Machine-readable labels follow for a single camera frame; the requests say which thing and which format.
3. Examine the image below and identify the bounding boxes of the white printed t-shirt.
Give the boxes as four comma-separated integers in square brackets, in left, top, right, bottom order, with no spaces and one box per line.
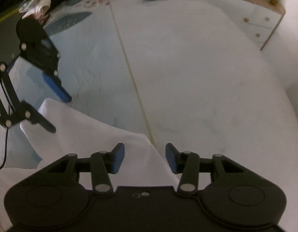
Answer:
[0,98,179,231]

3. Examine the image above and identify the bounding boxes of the white drawer unit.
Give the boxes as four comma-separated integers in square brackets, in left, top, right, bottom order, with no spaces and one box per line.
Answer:
[209,0,286,50]

